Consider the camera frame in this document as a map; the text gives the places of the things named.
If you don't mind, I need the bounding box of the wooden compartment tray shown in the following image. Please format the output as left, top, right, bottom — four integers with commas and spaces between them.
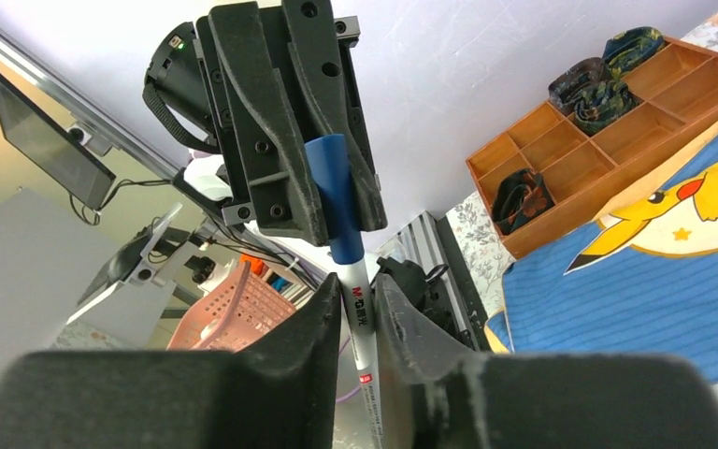
467, 37, 718, 259

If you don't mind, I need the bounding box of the dark rolled fabric middle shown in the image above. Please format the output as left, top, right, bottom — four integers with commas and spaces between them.
573, 80, 639, 137

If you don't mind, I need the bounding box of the blue marker cap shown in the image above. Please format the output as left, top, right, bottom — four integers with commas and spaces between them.
305, 134, 355, 241

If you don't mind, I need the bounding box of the dark rolled fabric lower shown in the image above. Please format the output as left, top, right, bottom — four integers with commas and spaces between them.
491, 168, 555, 236

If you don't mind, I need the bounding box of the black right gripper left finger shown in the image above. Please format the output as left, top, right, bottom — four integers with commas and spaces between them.
0, 275, 341, 448

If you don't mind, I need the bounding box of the black monitor screen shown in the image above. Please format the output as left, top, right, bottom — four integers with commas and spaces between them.
0, 73, 116, 210

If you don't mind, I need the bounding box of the blue capped whiteboard marker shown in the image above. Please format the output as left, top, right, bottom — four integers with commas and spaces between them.
331, 233, 384, 448

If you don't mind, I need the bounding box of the blue pikachu cloth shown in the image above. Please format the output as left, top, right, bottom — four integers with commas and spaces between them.
485, 135, 718, 383

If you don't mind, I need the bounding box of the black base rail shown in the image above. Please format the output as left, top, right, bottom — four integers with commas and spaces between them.
374, 210, 490, 355

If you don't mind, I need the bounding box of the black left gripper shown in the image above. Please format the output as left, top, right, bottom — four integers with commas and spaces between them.
194, 1, 388, 246

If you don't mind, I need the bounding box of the dark rolled fabric top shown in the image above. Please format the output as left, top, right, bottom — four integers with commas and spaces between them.
602, 26, 666, 79

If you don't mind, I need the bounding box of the dark rolled fabric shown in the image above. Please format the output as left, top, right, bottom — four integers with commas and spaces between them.
491, 168, 555, 236
547, 57, 612, 116
602, 26, 666, 79
573, 80, 639, 137

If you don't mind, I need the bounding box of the dark rolled fabric left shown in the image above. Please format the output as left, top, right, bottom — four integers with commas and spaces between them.
547, 57, 612, 116

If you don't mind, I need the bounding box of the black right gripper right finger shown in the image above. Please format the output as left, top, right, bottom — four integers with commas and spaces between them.
375, 275, 718, 448

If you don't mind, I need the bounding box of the pink plastic basket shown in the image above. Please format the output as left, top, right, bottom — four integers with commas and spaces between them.
166, 262, 296, 352

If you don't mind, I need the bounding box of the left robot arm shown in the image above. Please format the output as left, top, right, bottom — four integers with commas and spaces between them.
142, 1, 388, 246

